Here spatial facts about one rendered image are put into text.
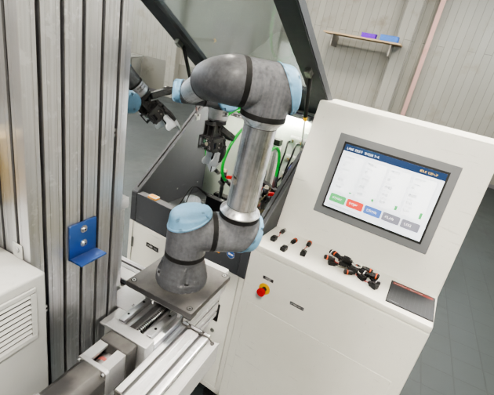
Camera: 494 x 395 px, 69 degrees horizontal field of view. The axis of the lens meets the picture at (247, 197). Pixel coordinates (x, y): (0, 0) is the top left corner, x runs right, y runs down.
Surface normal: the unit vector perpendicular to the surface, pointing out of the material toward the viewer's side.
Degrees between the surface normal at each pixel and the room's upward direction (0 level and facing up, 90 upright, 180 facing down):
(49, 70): 90
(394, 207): 76
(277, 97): 95
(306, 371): 90
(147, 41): 90
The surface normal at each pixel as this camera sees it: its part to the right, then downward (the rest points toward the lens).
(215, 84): -0.51, 0.41
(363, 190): -0.45, 0.02
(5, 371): 0.88, 0.33
